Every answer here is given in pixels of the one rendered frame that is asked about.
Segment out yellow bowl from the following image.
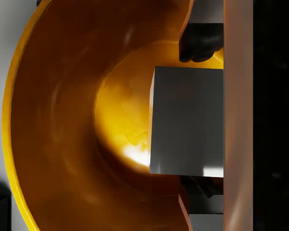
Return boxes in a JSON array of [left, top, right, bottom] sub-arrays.
[[1, 0, 224, 231]]

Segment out grey cube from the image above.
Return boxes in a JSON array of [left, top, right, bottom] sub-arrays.
[[148, 65, 224, 178]]

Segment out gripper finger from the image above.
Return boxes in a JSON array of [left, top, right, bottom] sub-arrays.
[[179, 175, 224, 231], [179, 0, 224, 64]]

